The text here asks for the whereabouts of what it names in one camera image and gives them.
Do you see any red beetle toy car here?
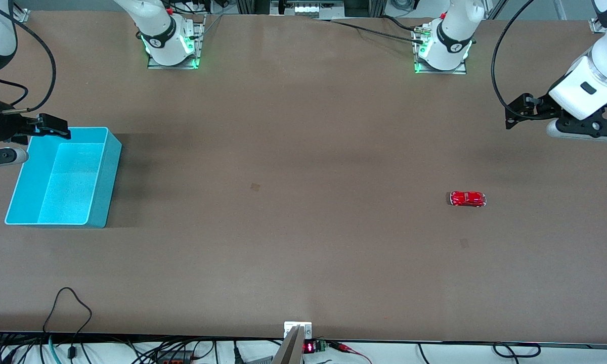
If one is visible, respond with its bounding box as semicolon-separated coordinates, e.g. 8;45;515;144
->
450;191;487;207

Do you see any blue plastic box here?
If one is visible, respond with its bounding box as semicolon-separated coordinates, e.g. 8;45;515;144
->
5;126;122;229

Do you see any white lit device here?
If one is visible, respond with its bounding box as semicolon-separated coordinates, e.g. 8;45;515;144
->
271;0;344;18

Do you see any black power strip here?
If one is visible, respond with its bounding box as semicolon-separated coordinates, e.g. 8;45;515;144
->
157;351;193;364

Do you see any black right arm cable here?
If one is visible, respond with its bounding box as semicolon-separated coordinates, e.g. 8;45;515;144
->
0;0;57;114

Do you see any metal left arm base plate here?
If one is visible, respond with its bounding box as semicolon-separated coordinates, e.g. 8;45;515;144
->
414;23;467;75

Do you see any thin black looped cable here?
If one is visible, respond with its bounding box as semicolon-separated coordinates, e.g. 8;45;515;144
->
43;287;93;357

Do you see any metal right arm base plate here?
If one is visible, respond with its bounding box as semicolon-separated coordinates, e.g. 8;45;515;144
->
147;15;205;70

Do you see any long black table cable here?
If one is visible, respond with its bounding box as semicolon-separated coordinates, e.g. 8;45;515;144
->
314;18;426;43

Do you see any black coiled cable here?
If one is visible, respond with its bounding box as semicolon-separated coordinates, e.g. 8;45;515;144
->
417;343;542;364

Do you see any red clip wire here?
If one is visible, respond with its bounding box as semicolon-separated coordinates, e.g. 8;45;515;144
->
329;341;372;364

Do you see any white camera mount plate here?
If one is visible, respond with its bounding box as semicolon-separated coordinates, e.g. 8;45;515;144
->
284;322;313;339

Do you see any grey metal camera bar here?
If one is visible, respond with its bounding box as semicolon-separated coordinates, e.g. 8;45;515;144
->
272;326;304;364

